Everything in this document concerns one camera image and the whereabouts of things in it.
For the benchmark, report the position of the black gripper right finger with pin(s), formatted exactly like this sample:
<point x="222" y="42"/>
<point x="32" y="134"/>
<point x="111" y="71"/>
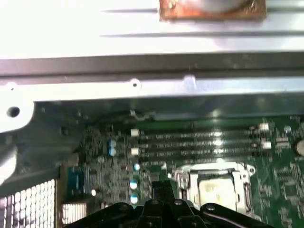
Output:
<point x="178" y="213"/>

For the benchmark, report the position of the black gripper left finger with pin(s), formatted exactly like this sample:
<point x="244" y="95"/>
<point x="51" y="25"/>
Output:
<point x="154" y="213"/>

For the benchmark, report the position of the silver square CPU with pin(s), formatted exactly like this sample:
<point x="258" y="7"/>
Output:
<point x="213" y="190"/>

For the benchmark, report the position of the metal socket cover frame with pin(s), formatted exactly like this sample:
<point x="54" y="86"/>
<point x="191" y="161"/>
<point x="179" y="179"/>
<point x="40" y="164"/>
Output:
<point x="240" y="187"/>

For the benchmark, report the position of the CPU socket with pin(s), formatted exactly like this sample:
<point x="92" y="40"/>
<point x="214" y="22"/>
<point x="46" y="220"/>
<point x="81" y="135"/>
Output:
<point x="177" y="172"/>

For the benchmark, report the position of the black RAM slot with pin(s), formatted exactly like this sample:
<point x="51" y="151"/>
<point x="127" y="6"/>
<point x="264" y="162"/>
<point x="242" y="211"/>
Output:
<point x="190" y="152"/>
<point x="190" y="143"/>
<point x="166" y="162"/>
<point x="190" y="135"/>

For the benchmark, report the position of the green motherboard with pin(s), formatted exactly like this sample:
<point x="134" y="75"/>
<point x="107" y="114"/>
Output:
<point x="280" y="180"/>

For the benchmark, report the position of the round silver coin battery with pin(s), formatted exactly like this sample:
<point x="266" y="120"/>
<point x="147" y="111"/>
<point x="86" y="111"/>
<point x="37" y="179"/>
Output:
<point x="300" y="147"/>

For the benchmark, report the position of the grey black PC case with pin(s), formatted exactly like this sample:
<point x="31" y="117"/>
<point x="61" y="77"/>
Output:
<point x="166" y="69"/>

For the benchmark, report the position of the brown square base plate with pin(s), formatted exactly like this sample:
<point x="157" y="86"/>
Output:
<point x="171" y="12"/>

